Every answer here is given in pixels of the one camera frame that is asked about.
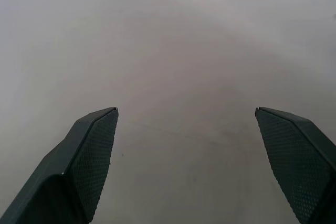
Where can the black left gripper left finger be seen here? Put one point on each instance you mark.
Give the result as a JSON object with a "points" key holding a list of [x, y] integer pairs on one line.
{"points": [[78, 161]]}

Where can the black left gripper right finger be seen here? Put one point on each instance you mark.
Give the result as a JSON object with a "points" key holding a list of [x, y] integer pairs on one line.
{"points": [[299, 161]]}

